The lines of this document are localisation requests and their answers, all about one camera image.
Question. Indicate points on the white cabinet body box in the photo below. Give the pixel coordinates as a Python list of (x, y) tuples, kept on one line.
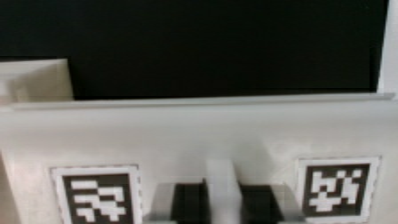
[(168, 134)]

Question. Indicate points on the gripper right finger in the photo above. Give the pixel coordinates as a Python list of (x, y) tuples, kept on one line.
[(269, 205)]

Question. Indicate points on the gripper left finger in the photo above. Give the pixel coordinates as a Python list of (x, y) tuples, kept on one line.
[(180, 204)]

